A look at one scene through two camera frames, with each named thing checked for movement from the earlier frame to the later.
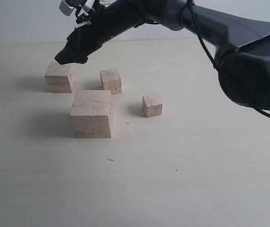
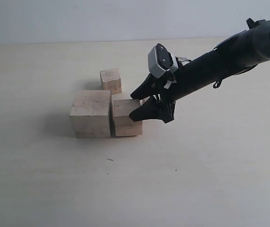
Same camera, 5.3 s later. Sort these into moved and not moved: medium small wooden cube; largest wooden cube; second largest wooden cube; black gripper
Moved: black gripper; second largest wooden cube
Not moved: medium small wooden cube; largest wooden cube
